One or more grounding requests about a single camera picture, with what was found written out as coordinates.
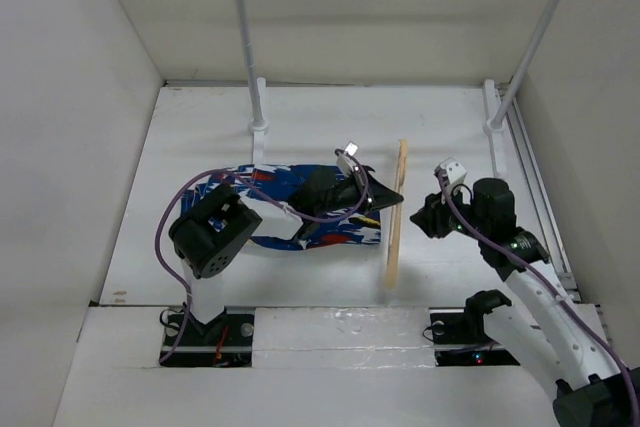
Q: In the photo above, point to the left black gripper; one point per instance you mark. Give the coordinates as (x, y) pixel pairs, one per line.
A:
(378, 196)

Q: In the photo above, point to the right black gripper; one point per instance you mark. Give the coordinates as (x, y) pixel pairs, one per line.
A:
(430, 218)

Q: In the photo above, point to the beige plastic clothes hanger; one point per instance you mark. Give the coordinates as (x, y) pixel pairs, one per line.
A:
(392, 264)

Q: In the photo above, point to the blue white red patterned trousers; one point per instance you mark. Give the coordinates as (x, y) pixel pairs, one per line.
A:
(277, 230)

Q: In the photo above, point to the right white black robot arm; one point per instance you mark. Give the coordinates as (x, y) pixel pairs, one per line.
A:
(586, 381)

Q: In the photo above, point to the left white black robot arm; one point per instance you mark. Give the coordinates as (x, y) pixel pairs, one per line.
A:
(288, 208)

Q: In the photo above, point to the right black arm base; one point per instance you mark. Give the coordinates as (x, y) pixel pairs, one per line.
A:
(457, 345)

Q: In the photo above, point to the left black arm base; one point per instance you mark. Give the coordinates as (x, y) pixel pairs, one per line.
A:
(226, 342)

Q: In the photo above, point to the white and silver clothes rack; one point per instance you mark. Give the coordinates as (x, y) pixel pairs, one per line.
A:
(496, 106)

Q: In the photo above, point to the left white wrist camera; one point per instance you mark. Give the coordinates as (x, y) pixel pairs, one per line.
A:
(345, 159)

